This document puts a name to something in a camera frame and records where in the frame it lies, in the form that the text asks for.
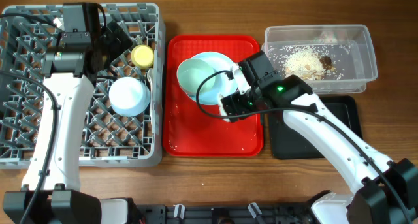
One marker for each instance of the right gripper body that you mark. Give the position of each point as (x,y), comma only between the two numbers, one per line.
(245,104)

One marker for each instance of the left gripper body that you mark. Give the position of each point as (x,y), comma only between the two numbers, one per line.
(111,44)

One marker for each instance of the white tissue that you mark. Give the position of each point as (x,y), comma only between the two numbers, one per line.
(222,111)

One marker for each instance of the light blue plate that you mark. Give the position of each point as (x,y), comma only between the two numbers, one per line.
(220,84)

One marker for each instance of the yellow plastic cup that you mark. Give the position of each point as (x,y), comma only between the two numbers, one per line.
(142,56)

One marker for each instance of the green bowl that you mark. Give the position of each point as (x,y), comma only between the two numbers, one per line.
(191,73)

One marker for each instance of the food leftovers rice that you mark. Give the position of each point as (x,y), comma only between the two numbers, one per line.
(311,62)

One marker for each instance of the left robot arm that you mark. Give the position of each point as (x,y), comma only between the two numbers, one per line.
(50,191)

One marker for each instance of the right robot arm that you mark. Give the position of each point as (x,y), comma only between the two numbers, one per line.
(382,191)

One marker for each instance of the grey dishwasher rack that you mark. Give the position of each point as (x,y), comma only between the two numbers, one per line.
(108,139)

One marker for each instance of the black plastic tray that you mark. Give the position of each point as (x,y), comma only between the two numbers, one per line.
(286,143)

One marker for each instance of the red plastic tray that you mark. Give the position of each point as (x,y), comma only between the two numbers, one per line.
(188,132)

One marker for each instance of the clear plastic bin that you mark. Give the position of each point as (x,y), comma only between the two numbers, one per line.
(357,37)

